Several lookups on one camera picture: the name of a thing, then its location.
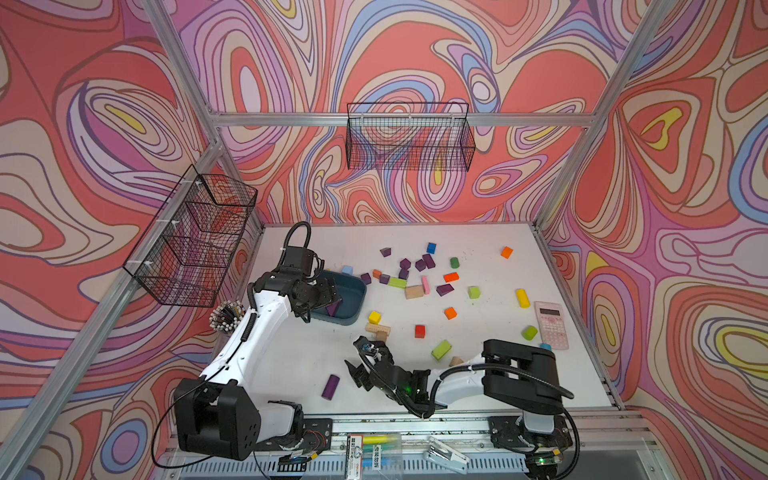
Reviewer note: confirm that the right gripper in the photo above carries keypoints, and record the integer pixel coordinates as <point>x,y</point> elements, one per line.
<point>360,379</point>

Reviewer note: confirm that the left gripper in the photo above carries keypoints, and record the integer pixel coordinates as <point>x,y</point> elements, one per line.
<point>328,294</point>

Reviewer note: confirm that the teal plastic storage bin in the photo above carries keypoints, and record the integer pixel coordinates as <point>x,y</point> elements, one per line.
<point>351,291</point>

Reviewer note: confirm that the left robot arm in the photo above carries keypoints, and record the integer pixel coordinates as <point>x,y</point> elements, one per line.
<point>223,412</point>

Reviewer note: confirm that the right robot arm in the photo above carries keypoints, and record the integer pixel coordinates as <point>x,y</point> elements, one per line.
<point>517,375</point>

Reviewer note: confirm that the engraved wood block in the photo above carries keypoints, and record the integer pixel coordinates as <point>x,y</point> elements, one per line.
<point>376,328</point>

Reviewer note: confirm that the cup of pens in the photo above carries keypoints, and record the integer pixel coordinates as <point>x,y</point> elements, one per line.
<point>227,316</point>

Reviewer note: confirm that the natural wood block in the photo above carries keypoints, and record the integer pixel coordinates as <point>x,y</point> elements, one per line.
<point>414,292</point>

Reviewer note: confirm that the lime green long brick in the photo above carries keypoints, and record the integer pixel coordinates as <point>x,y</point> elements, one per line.
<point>398,283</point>

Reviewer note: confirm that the purple flat brick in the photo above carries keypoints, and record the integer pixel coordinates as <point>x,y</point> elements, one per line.
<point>444,289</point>

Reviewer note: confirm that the pink calculator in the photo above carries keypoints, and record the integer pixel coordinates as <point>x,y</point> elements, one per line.
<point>552,325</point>

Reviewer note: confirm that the black wire basket left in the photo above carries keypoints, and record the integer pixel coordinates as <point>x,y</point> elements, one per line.
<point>183,259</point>

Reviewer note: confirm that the black wire basket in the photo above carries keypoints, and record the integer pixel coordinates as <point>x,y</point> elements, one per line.
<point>183,259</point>
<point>409,136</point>

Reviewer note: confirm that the black wire basket back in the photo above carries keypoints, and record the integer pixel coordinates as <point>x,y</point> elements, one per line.
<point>409,136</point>

